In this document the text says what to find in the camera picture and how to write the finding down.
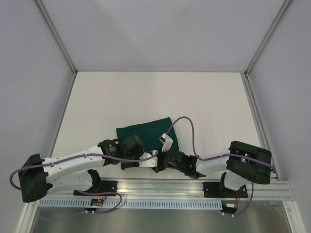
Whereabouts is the green surgical cloth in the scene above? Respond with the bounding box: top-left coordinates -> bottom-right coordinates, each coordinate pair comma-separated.
116,116 -> 180,170

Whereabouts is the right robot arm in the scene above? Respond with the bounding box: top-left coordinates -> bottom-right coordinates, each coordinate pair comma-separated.
153,141 -> 275,197

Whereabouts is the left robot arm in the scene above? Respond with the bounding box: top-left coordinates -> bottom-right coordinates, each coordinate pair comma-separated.
18,135 -> 144,203

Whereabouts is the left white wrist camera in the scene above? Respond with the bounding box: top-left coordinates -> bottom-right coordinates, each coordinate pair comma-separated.
138,150 -> 158,168

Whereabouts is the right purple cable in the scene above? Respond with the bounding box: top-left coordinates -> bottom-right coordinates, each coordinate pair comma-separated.
165,116 -> 275,216

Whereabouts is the aluminium front rail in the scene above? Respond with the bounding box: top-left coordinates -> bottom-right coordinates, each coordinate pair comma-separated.
28,177 -> 295,201

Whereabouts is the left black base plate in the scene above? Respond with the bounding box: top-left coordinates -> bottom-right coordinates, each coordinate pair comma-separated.
73,180 -> 118,196

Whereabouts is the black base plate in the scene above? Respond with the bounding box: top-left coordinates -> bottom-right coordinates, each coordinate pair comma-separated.
73,180 -> 118,196
203,182 -> 248,198

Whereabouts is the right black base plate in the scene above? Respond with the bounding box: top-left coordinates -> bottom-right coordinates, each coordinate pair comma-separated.
203,182 -> 248,198

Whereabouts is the grey slotted cable duct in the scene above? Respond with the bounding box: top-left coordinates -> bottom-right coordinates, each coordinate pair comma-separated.
38,198 -> 222,210

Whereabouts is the left aluminium frame post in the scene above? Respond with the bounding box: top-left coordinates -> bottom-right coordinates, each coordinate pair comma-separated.
34,0 -> 78,77

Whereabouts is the aluminium frame post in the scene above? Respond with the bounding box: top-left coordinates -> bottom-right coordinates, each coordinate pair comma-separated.
34,0 -> 78,77
244,0 -> 294,78

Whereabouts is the right aluminium frame post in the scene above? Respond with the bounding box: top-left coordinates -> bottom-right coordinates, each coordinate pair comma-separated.
244,0 -> 294,78

